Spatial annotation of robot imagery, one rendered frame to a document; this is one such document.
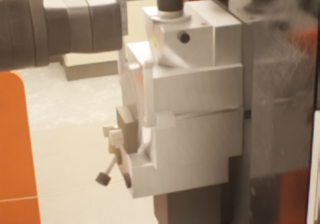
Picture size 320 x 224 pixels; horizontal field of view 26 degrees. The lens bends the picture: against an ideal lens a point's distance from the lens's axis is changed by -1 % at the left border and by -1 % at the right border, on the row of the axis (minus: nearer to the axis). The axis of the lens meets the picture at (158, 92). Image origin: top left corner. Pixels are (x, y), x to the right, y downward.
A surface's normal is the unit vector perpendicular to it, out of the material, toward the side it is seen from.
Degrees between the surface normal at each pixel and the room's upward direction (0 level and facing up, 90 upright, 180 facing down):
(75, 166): 0
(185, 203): 90
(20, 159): 90
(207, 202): 90
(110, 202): 0
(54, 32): 90
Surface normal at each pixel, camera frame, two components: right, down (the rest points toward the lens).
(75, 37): -0.07, 0.40
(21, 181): 0.27, 0.37
